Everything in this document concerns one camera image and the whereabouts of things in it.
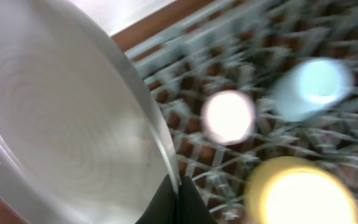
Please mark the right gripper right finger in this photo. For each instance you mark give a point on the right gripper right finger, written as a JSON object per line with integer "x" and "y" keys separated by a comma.
{"x": 191, "y": 207}

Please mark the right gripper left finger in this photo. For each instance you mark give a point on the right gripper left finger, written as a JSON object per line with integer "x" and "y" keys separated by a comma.
{"x": 163, "y": 206}

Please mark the yellow bowl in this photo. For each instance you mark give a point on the yellow bowl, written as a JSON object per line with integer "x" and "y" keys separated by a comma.
{"x": 292, "y": 190}

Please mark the pink cup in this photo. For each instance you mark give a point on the pink cup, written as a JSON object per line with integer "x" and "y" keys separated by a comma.
{"x": 228, "y": 117}

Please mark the grey plate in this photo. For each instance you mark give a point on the grey plate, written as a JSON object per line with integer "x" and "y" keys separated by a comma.
{"x": 81, "y": 138}

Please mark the blue cup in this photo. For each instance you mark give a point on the blue cup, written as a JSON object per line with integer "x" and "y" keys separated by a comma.
{"x": 311, "y": 87}

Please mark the grey dishwasher rack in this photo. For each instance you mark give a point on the grey dishwasher rack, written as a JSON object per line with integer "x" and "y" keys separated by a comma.
{"x": 253, "y": 47}

